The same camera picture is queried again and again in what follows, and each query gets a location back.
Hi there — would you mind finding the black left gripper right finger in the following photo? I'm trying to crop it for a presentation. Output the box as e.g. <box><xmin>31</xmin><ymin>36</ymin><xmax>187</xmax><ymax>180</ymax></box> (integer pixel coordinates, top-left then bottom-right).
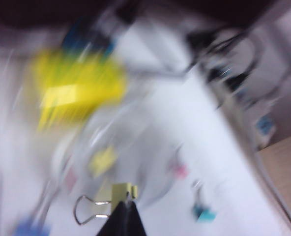
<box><xmin>127</xmin><ymin>199</ymin><xmax>146</xmax><ymax>236</ymax></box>

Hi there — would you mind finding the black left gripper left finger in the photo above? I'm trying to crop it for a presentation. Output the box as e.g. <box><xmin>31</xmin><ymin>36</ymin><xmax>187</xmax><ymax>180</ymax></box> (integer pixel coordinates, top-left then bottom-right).
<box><xmin>96</xmin><ymin>200</ymin><xmax>128</xmax><ymax>236</ymax></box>

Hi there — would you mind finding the yellow binder clip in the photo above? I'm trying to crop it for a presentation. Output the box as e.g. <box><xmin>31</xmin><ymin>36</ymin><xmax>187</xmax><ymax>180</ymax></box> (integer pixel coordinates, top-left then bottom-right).
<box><xmin>88</xmin><ymin>145</ymin><xmax>119</xmax><ymax>177</ymax></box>
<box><xmin>73</xmin><ymin>182</ymin><xmax>138</xmax><ymax>226</ymax></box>

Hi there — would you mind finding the pink binder clip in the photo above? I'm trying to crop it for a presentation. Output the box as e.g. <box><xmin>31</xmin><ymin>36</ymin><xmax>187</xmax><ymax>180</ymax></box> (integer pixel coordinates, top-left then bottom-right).
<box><xmin>167</xmin><ymin>145</ymin><xmax>189</xmax><ymax>179</ymax></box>

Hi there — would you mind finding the teal binder clip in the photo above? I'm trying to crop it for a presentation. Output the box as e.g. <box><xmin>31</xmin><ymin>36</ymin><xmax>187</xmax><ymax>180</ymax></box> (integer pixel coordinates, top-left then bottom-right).
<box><xmin>191</xmin><ymin>180</ymin><xmax>219</xmax><ymax>222</ymax></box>

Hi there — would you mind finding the clear plastic jar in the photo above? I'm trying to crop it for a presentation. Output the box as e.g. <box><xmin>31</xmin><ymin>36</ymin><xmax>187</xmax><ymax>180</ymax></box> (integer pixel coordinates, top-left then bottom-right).
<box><xmin>52</xmin><ymin>105</ymin><xmax>185</xmax><ymax>205</ymax></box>

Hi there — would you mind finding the white raised desk board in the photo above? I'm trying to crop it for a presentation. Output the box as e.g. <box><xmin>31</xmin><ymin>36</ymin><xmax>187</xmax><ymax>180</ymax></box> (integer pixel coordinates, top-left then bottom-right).
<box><xmin>0</xmin><ymin>24</ymin><xmax>291</xmax><ymax>236</ymax></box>

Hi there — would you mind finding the clear bottle yellow label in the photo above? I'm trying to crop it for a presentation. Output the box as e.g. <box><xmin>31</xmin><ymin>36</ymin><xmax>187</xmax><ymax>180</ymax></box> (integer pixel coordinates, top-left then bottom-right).
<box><xmin>32</xmin><ymin>14</ymin><xmax>129</xmax><ymax>131</ymax></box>

